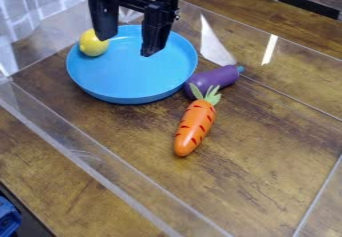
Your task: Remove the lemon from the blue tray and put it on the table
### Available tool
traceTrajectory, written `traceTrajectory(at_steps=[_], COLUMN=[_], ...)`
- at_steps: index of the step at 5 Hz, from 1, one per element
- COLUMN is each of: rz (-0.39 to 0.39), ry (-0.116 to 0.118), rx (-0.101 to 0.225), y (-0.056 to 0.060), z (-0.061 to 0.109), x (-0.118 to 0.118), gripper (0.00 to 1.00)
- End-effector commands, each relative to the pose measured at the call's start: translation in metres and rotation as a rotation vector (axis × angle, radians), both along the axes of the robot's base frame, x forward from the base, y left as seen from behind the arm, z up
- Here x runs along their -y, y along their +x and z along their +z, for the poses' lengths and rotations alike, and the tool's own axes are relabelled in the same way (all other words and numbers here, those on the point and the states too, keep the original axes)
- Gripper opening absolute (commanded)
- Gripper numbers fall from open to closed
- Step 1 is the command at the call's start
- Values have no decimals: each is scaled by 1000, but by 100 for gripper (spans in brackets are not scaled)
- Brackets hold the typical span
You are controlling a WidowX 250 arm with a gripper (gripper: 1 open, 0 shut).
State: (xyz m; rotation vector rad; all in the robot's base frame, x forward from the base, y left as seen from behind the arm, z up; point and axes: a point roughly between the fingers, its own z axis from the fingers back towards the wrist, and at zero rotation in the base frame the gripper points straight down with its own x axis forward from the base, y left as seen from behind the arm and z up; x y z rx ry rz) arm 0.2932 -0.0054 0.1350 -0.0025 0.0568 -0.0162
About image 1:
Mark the blue round tray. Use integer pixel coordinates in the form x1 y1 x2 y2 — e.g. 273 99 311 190
66 25 198 105

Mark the purple toy eggplant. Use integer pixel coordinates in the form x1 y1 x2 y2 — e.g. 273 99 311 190
183 65 245 99

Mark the clear acrylic enclosure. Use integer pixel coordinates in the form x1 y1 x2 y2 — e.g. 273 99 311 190
0 4 342 237

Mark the yellow toy lemon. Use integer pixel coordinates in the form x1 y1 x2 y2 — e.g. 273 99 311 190
79 29 110 57

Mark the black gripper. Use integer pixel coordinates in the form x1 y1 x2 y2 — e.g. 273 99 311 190
88 0 179 57

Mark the blue object at corner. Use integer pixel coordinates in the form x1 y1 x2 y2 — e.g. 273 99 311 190
0 196 22 237

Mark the orange toy carrot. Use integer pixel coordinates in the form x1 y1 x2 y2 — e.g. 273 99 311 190
174 84 222 157

